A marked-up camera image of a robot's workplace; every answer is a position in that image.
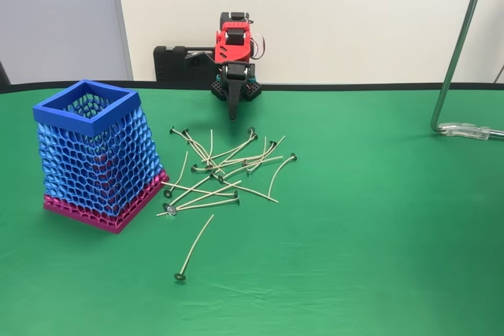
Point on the green cloth with black rim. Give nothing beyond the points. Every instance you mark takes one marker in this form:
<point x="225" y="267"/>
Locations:
<point x="354" y="233"/>

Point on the silver teal connector plug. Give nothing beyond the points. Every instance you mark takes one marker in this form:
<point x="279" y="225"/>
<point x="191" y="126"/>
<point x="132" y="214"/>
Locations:
<point x="252" y="78"/>

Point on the clear plastic clamp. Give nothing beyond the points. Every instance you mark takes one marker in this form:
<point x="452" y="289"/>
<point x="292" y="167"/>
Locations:
<point x="468" y="130"/>

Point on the silver metal stand pole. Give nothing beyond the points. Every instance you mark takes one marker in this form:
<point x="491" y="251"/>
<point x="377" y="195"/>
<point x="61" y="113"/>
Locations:
<point x="461" y="37"/>

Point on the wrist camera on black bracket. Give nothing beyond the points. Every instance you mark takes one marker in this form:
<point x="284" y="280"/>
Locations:
<point x="195" y="62"/>

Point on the black plastic case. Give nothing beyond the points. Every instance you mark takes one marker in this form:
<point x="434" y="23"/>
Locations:
<point x="169" y="64"/>

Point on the blue magenta lattice basket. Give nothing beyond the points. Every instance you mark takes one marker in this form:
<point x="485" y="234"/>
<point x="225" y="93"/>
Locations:
<point x="63" y="117"/>

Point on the cream candle wick metal base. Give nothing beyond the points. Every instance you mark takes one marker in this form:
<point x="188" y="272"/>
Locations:
<point x="272" y="142"/>
<point x="171" y="210"/>
<point x="235" y="194"/>
<point x="255" y="137"/>
<point x="250" y="130"/>
<point x="180" y="276"/>
<point x="173" y="130"/>
<point x="211" y="143"/>
<point x="194" y="168"/>
<point x="220" y="179"/>
<point x="279" y="140"/>
<point x="249" y="172"/>
<point x="165" y="205"/>
<point x="186" y="130"/>
<point x="293" y="157"/>
<point x="167" y="193"/>
<point x="238" y="201"/>

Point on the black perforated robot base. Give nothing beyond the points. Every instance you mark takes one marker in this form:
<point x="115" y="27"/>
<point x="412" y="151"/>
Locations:
<point x="254" y="92"/>

